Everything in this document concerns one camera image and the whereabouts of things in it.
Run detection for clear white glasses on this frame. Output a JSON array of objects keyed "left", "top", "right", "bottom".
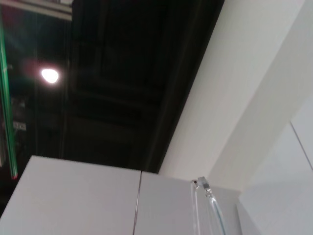
[{"left": 190, "top": 176, "right": 227, "bottom": 235}]

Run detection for round ceiling lamp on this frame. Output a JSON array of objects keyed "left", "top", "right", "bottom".
[{"left": 40, "top": 68, "right": 59, "bottom": 84}]

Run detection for green pole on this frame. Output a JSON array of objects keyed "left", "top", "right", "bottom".
[{"left": 0, "top": 0, "right": 19, "bottom": 180}]

